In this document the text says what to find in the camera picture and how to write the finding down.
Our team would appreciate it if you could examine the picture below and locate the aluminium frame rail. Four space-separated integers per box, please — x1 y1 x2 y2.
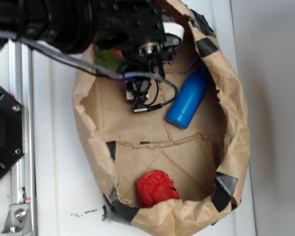
8 39 38 236

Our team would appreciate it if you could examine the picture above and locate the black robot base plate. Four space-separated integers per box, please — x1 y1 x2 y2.
0 86 24 181

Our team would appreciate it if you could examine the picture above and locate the green plush frog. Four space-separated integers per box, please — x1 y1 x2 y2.
94 48 127 73

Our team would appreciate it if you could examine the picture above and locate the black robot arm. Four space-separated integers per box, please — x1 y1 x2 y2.
0 0 184 67

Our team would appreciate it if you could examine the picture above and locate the grey braided cable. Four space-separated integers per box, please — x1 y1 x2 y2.
0 28 179 112

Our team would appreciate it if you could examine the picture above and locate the red crumpled ball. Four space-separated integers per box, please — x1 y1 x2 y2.
137 170 180 208

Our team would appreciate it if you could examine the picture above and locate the metal corner bracket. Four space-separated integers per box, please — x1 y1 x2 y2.
0 204 32 236

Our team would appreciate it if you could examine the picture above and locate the brown paper bag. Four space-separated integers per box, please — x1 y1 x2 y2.
73 0 251 236

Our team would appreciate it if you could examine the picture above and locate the blue plastic bottle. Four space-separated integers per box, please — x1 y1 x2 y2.
166 65 209 129

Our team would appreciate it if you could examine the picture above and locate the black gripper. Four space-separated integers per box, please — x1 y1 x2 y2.
94 0 185 72

